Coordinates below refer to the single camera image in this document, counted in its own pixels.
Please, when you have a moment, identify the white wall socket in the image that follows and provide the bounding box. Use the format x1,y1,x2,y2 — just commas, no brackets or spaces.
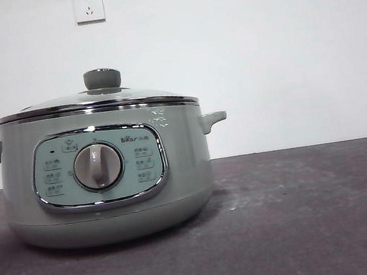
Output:
73,0,107,26

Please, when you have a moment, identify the glass lid with green knob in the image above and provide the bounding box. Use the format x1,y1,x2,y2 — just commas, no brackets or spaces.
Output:
0,54,200,131

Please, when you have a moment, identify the pale green electric cooking pot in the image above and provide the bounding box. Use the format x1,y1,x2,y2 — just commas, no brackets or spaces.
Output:
0,89,243,261

